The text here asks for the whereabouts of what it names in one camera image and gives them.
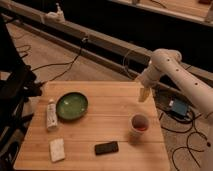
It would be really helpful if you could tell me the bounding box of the tan suction gripper tip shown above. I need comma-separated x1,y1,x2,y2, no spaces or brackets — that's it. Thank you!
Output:
139,88,151,102

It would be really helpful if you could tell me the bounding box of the white squeeze bottle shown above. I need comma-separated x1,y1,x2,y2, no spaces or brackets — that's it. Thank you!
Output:
46,99,58,131

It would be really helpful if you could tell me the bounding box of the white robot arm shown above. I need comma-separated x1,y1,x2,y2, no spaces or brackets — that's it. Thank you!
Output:
138,49,213,124

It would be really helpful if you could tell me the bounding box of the green ceramic bowl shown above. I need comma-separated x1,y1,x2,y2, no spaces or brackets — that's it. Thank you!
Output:
56,92,88,121

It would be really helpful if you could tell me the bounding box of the blue power box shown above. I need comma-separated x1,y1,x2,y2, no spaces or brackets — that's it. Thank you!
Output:
169,99,188,117

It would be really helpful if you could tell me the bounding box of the black smartphone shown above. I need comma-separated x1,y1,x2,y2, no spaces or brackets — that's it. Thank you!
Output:
94,141,119,155

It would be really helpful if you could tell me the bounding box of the white sponge block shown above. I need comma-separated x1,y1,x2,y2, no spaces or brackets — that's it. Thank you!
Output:
49,138,65,162

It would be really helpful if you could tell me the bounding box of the black chair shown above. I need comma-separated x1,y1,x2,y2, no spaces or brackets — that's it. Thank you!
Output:
0,14,42,171

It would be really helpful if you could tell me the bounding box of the long metal rail beam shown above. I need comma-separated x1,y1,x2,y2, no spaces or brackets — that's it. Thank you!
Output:
0,0,213,87

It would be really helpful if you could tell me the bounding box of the white cable on rail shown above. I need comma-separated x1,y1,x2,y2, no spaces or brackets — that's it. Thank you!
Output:
121,49,141,78

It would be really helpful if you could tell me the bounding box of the black cables right floor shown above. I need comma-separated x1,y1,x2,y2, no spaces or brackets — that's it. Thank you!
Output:
155,99,213,169

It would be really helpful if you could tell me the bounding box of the black cable left floor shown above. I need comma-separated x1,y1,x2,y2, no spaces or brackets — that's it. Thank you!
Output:
16,38,88,83

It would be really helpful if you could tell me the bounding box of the white object on rail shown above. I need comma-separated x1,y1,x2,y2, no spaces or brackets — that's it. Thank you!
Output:
45,4,65,22

